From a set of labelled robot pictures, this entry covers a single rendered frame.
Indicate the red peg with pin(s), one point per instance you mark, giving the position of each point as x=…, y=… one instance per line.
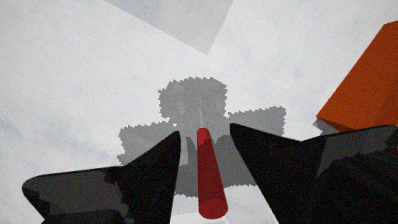
x=211, y=195

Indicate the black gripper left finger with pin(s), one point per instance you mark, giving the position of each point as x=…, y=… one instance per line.
x=142, y=191

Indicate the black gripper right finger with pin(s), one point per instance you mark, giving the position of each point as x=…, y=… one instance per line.
x=290, y=173

